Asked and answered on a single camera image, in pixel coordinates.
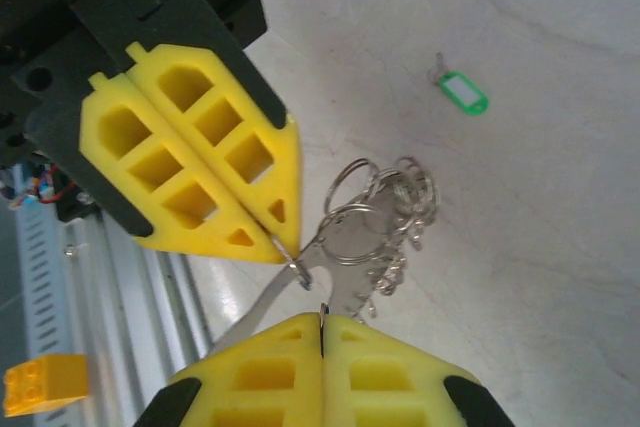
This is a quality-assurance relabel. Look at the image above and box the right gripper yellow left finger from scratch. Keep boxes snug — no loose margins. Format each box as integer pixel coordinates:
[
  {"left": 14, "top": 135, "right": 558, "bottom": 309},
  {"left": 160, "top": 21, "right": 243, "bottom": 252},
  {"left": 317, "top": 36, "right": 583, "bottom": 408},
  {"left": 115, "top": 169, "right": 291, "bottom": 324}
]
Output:
[{"left": 132, "top": 312, "right": 324, "bottom": 427}]

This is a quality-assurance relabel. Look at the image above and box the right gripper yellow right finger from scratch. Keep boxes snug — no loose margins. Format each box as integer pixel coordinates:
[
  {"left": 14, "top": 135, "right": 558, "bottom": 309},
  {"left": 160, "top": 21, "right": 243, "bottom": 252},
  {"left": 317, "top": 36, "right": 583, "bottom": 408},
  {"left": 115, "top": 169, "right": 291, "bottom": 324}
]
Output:
[{"left": 322, "top": 315, "right": 516, "bottom": 427}]

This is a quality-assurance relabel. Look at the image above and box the steel band with key rings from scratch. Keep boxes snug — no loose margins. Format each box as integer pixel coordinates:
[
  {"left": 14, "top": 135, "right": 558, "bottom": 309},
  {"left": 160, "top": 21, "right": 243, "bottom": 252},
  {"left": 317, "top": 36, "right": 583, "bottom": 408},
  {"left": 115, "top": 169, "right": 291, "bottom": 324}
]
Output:
[{"left": 207, "top": 154, "right": 444, "bottom": 354}]

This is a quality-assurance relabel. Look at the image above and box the green key tag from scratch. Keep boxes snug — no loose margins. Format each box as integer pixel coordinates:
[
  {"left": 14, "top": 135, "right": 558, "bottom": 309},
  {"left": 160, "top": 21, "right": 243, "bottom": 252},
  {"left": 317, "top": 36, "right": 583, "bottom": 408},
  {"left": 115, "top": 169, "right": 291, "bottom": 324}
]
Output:
[{"left": 427, "top": 51, "right": 491, "bottom": 118}]

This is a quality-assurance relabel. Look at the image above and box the yellow toy brick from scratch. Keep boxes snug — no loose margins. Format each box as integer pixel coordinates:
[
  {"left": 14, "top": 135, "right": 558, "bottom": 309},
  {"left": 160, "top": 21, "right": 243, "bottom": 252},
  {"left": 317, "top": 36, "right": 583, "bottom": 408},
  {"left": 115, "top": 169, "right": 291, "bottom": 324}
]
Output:
[{"left": 3, "top": 352, "right": 91, "bottom": 418}]

